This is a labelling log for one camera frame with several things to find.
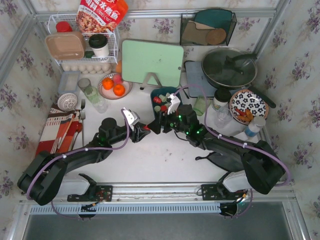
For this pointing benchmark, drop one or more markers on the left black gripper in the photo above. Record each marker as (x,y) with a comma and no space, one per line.
(136,133)

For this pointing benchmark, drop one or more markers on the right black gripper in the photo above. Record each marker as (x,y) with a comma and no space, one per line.
(163,122)

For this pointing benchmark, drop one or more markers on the red snack bag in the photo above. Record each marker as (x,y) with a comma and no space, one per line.
(100,16)

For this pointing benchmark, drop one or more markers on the white bottle blue label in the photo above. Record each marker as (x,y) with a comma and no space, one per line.
(254,127)

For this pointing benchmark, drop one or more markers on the red lid jar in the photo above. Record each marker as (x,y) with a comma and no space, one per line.
(63,27)

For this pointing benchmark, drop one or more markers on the teal storage basket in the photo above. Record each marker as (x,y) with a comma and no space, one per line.
(165,94)

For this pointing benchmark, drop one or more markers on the red capsule left lower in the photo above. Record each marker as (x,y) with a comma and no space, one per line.
(157,100)

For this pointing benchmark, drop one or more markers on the clear plastic cup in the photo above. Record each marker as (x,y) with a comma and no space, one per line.
(223,117)

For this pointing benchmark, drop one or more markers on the flower patterned plate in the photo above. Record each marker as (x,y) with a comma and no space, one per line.
(244,105)

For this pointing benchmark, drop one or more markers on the clear glass tumbler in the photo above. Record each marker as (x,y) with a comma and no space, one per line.
(101,105)

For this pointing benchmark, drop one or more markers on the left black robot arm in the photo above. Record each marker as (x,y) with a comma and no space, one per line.
(42,179)

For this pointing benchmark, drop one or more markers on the clear storage box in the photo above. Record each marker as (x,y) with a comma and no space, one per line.
(69,82)

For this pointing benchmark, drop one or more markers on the egg tray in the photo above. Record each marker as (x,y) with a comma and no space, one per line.
(88,68)

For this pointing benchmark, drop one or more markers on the black mesh holder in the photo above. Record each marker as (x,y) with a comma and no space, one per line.
(209,27)

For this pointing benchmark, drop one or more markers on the white strainer basket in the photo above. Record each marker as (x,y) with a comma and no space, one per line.
(67,102)

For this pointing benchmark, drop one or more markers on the green glass cup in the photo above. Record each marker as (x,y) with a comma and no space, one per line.
(200,106)

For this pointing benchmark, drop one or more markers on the jar with black lid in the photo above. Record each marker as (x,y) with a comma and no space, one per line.
(221,98)

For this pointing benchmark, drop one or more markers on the black frying pan with lid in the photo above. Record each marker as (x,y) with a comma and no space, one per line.
(232,69)

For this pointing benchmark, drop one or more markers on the blue grey trivet mat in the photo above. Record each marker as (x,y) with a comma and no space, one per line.
(195,76)

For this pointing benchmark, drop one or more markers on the grey green tumbler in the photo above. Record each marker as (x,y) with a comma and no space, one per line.
(89,91)

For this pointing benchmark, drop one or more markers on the beige plastic container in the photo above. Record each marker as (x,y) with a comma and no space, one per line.
(64,46)

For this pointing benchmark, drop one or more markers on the fruit plate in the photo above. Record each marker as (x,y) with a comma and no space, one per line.
(113,87)

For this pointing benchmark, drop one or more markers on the light green cutting board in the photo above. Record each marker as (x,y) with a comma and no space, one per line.
(151,63)

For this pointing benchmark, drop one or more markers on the striped kitchen towel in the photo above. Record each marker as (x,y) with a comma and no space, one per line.
(59,131)

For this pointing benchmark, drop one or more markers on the white cup black lid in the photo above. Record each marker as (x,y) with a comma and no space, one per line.
(99,44)

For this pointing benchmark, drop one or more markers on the silver fork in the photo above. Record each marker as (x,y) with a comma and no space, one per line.
(82,117)

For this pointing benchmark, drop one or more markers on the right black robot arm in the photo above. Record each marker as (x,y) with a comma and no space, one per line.
(248,164)

